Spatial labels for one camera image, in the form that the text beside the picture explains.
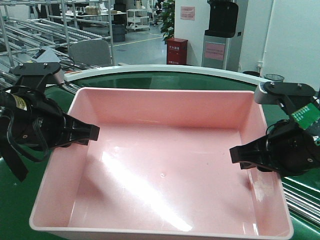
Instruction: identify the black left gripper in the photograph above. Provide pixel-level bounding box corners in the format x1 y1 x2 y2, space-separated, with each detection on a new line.
0 86 101 183

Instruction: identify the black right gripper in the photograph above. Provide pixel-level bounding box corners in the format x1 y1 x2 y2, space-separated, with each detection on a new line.
229 119 320 177

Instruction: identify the pink plastic bin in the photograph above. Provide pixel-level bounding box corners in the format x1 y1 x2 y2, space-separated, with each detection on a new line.
29 87 294 240

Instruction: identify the white outer conveyor rim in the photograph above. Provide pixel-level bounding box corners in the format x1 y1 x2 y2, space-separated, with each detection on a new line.
64 64 268 85

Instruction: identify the green circuit board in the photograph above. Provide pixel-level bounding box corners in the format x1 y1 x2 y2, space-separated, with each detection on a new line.
291 103 320 130

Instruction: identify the steel conveyor rollers right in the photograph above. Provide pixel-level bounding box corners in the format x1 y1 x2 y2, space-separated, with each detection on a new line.
282 182 320 226

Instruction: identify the white box on rack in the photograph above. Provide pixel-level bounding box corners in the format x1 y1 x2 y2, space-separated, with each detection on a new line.
31 48 60 63

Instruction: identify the grey chair back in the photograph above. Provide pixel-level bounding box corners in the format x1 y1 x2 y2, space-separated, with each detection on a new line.
69 39 112 67

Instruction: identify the black and silver kiosk machine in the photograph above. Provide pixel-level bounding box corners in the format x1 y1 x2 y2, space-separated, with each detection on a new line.
201 0 242 72

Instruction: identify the metal roller rack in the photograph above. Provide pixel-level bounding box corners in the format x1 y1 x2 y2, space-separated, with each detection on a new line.
0 0 116 81

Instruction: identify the white utility cart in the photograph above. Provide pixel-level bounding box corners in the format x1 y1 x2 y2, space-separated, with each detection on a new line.
126 9 150 31

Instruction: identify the red fire extinguisher cabinet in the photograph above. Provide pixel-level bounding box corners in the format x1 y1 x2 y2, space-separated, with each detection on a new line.
166 38 188 65

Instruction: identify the green potted plant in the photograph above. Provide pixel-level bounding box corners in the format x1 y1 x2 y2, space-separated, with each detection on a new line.
160 0 175 43

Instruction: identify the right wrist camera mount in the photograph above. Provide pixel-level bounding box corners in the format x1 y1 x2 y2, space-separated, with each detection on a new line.
254 81 316 116

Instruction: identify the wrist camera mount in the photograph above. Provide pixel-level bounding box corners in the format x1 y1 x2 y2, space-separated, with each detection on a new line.
12 62 65 91
254 81 316 116

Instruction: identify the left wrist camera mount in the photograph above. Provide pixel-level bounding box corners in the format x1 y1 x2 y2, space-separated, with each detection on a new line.
12 62 65 91

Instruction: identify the wire mesh waste basket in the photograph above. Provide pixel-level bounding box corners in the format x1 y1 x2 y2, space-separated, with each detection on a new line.
263 73 285 83

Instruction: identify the pink wall notice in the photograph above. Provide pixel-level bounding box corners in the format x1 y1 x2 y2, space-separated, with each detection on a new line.
180 6 196 21

